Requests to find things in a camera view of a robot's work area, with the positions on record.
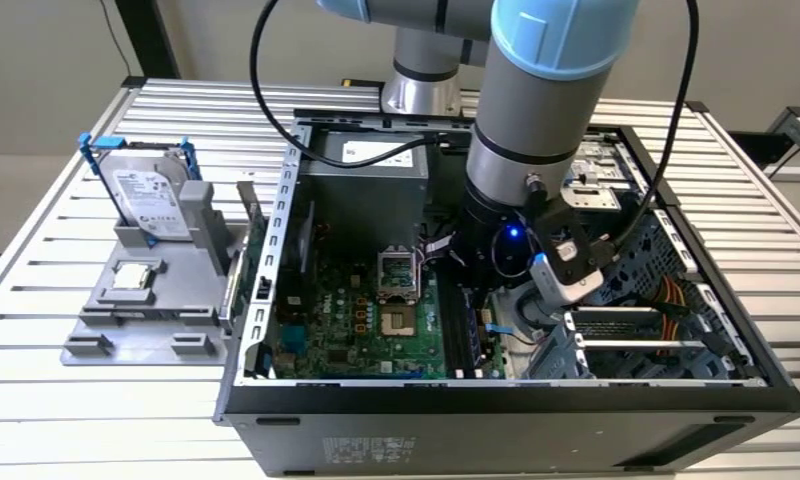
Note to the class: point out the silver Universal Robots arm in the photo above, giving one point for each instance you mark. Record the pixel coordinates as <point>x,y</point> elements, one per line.
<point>540,100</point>

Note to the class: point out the silver drive bay cage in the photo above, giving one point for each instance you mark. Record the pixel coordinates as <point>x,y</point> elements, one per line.
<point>593,197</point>

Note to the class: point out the grey power supply unit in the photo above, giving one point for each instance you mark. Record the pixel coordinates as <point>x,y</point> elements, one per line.
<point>366,210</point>

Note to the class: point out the CPU socket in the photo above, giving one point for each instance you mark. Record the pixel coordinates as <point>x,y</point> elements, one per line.
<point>400,322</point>

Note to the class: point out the silver disk bay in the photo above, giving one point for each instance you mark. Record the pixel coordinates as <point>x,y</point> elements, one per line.
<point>613,320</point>

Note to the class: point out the green motherboard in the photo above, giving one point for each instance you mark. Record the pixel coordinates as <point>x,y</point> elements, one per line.
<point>346,325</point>

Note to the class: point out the blue expansion slot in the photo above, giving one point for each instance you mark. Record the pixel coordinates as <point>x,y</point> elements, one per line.
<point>293,339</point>

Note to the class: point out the green graphics card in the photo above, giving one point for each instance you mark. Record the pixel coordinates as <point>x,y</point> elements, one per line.
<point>253,220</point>

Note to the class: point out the small yellow black plug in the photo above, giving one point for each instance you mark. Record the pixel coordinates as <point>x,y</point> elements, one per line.
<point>356,82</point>

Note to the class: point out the black open PC case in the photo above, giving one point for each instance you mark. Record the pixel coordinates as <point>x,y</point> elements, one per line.
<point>506,440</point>

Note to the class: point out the grey parts rack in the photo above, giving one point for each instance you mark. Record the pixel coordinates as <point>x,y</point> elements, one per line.
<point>173,280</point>

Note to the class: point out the hard disk in blue carrier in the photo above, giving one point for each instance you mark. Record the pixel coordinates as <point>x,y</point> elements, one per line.
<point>142,195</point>

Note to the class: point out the silver CPU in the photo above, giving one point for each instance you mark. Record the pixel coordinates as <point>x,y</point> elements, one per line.
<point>131,278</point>

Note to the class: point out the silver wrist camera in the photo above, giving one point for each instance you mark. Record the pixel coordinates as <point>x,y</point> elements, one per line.
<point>573,287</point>

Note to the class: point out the black frame post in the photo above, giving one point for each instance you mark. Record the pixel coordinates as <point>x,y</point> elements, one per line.
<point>155,40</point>

